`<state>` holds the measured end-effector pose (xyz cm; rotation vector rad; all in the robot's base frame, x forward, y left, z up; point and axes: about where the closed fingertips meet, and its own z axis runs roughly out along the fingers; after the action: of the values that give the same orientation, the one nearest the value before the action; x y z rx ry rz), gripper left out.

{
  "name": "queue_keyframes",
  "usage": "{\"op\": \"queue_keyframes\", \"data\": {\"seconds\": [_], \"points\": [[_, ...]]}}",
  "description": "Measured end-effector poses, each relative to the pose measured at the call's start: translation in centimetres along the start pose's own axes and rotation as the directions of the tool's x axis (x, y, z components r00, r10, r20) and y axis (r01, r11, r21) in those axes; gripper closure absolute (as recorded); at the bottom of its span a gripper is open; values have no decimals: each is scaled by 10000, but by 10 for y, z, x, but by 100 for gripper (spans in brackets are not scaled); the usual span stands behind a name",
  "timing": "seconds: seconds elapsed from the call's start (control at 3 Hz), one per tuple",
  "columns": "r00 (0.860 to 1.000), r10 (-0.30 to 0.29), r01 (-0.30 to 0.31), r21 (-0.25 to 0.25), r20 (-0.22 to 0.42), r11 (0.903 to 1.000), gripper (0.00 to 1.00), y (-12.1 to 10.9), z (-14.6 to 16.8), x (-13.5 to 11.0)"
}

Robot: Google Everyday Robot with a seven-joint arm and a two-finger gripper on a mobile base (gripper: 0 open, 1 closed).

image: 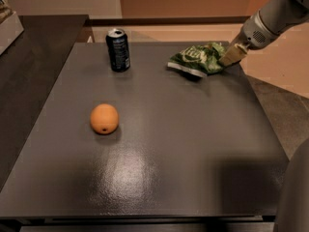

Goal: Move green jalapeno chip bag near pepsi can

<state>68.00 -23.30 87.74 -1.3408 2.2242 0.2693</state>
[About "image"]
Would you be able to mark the orange fruit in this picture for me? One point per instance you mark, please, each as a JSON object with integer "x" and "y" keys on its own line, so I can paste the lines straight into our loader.
{"x": 104, "y": 119}

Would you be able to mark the white box at left edge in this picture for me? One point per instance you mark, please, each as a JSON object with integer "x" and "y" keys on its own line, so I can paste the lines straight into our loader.
{"x": 10, "y": 25}

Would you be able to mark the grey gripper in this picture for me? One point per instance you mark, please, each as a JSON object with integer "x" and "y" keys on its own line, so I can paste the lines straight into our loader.
{"x": 254, "y": 36}

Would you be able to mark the dark pepsi soda can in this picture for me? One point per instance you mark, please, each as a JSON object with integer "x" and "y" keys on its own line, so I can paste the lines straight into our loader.
{"x": 117, "y": 43}

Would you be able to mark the green jalapeno chip bag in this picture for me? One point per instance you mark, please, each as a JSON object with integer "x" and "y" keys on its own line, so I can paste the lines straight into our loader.
{"x": 198, "y": 60}

